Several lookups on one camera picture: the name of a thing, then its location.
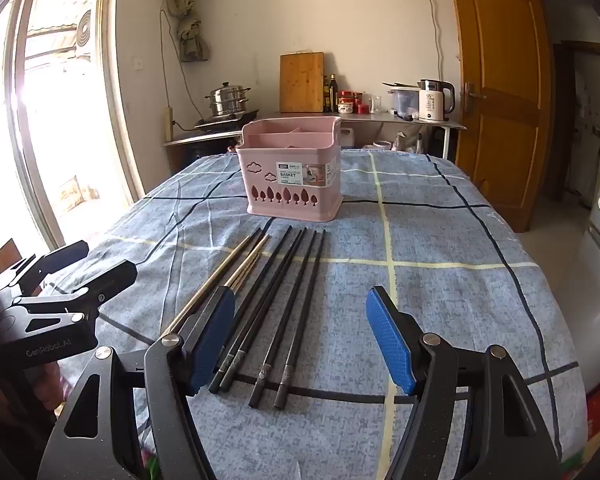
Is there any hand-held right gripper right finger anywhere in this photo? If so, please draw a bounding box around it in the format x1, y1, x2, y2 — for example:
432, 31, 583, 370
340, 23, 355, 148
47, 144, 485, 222
365, 285, 566, 480

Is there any black power cable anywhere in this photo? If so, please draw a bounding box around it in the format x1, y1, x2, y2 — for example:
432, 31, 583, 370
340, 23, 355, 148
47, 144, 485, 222
159, 7, 201, 131

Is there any white electric kettle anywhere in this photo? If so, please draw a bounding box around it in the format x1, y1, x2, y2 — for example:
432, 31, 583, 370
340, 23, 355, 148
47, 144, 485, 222
418, 79, 456, 123

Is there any pink plastic utensil basket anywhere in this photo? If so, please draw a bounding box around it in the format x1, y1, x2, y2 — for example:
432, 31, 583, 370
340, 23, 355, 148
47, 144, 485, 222
236, 116, 345, 221

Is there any water filter pitcher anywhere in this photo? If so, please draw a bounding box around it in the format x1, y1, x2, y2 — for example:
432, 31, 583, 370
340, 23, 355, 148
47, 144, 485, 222
387, 87, 423, 117

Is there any white window frame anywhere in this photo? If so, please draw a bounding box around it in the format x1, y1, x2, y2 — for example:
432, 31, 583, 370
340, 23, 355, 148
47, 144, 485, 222
5, 0, 148, 248

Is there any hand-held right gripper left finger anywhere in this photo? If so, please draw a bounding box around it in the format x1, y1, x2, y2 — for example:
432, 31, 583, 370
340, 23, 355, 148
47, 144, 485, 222
50, 285, 238, 480

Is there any grey wall cable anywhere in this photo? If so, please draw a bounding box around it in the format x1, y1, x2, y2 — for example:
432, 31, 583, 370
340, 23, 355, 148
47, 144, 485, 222
422, 0, 462, 81

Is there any hanging olive cloth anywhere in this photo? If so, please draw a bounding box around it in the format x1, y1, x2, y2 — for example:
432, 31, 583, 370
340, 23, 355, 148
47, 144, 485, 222
167, 0, 211, 63

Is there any wooden door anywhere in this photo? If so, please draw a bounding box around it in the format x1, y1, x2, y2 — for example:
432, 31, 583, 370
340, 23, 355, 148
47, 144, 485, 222
445, 0, 553, 233

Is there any blue plaid tablecloth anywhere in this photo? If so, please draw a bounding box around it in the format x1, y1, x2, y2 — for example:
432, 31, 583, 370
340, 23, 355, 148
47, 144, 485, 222
40, 149, 581, 480

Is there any bamboo cutting board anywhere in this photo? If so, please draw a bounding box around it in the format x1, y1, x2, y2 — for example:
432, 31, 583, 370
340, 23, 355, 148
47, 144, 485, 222
279, 52, 326, 113

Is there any wooden chopstick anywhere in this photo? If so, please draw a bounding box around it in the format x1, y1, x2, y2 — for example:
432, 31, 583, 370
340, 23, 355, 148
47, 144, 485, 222
228, 234, 272, 293
160, 226, 263, 338

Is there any black induction cooker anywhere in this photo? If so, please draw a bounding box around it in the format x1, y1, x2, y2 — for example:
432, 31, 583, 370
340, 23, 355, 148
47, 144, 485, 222
194, 110, 262, 133

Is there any steel steamer pot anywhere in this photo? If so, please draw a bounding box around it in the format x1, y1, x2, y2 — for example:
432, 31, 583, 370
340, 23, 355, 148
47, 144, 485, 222
203, 81, 253, 120

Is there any black chopstick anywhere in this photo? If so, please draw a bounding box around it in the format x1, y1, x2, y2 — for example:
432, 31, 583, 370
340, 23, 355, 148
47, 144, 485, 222
208, 225, 293, 395
273, 231, 328, 408
219, 228, 307, 394
248, 230, 318, 408

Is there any steel kitchen table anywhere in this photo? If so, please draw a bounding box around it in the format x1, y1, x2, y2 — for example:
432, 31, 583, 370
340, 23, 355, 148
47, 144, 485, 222
260, 110, 467, 161

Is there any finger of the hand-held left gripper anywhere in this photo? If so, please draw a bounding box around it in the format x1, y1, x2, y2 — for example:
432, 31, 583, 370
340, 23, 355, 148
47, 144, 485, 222
0, 240, 91, 297
14, 259, 139, 322

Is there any outdoor fan unit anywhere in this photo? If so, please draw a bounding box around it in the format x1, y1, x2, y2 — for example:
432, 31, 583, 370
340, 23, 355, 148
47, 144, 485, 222
75, 10, 99, 57

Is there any metal door handle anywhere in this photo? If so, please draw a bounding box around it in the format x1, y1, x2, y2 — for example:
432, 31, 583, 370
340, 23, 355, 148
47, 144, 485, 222
461, 82, 487, 106

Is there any steel side shelf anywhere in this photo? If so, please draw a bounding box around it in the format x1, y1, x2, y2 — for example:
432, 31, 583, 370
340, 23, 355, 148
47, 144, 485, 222
162, 129, 246, 176

